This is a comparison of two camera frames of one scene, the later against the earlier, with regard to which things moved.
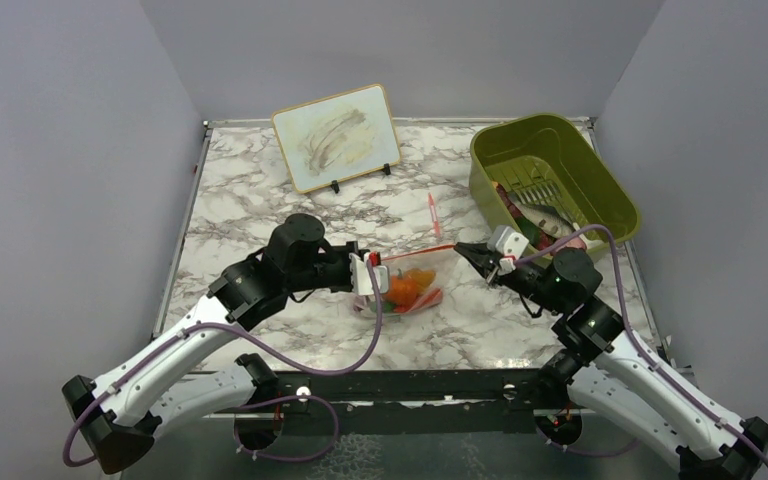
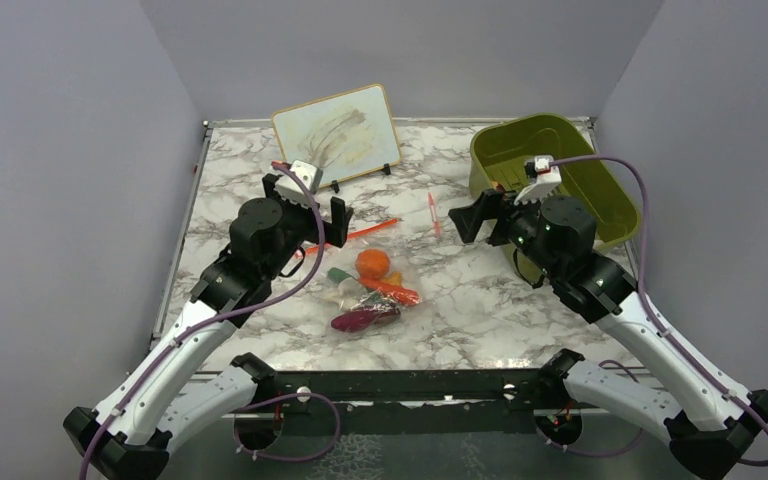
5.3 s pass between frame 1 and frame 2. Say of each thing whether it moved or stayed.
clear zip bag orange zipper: moved
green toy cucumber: moved
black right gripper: moved
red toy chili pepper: moved
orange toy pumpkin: moved
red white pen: stayed
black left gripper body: moved
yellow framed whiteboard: stayed
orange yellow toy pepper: moved
